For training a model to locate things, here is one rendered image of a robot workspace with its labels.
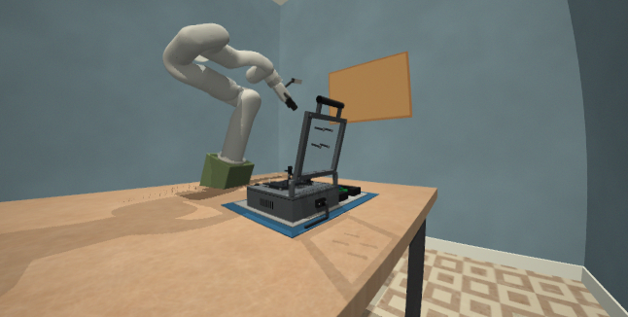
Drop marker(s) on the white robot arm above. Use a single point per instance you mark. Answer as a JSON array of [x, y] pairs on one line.
[[194, 40]]

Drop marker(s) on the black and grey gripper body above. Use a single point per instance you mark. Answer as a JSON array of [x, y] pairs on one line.
[[280, 89]]

